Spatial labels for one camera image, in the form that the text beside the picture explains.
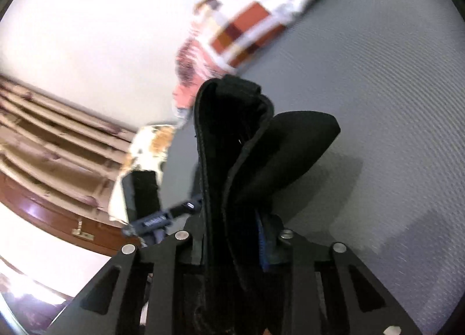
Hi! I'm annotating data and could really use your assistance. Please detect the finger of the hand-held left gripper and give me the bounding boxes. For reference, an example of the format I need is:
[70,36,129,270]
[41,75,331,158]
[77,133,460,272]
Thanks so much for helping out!
[165,197,203,222]

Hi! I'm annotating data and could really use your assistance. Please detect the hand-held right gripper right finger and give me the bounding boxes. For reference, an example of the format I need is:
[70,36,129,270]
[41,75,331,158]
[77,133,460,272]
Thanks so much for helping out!
[254,212,424,335]

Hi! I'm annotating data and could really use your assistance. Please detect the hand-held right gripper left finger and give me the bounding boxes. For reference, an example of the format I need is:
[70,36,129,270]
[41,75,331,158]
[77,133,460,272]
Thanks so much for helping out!
[45,218,207,335]

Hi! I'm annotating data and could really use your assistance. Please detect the black pants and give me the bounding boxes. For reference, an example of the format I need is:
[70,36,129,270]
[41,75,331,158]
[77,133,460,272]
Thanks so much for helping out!
[192,74,342,335]

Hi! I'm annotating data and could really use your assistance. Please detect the orange white patterned cloth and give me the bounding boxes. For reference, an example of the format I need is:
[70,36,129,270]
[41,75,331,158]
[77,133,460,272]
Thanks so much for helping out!
[109,123,177,221]

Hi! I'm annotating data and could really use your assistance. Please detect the brass latch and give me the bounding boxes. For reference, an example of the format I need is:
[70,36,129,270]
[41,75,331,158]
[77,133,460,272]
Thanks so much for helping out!
[71,219,94,240]

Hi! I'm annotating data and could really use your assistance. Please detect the brown wooden door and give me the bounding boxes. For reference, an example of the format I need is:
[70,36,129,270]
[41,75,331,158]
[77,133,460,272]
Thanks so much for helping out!
[0,171,144,257]

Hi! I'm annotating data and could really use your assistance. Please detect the beige slatted panel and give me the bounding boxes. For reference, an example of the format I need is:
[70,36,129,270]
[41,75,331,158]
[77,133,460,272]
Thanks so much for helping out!
[0,74,140,212]

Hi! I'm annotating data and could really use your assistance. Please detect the grey textured blanket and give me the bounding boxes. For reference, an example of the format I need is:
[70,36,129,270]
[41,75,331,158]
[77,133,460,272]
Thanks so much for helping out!
[154,0,465,335]

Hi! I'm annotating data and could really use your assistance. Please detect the plaid blanket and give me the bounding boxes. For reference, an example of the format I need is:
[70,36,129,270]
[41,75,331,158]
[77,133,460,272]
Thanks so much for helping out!
[171,0,386,128]

